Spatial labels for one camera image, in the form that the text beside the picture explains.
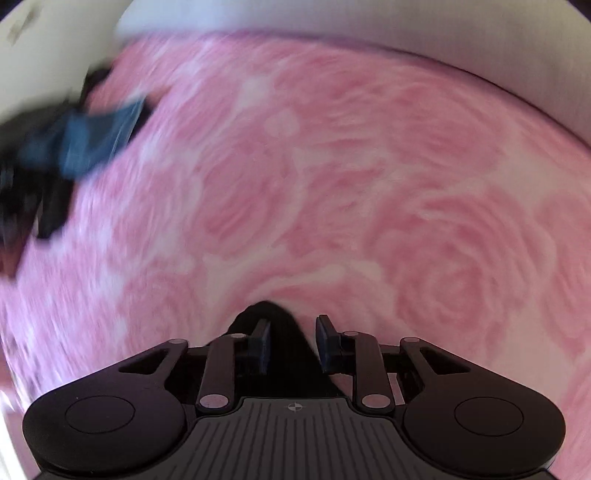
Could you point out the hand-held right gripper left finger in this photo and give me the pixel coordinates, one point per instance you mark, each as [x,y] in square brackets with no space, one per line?
[261,346]

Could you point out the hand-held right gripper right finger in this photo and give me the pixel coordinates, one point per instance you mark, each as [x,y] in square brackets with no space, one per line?
[328,344]

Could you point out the black pants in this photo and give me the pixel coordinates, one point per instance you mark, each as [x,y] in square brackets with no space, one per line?
[286,332]

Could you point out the pink floral blanket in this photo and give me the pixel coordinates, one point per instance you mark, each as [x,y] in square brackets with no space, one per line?
[369,184]

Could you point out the black garment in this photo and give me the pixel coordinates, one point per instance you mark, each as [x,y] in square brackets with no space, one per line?
[53,207]

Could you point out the blue jeans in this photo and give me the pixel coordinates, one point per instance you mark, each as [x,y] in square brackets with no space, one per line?
[87,138]

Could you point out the dark brown garment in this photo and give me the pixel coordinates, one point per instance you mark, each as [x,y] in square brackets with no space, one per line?
[97,85]

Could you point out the white striped quilt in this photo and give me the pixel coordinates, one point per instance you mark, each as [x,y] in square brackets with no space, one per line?
[415,27]

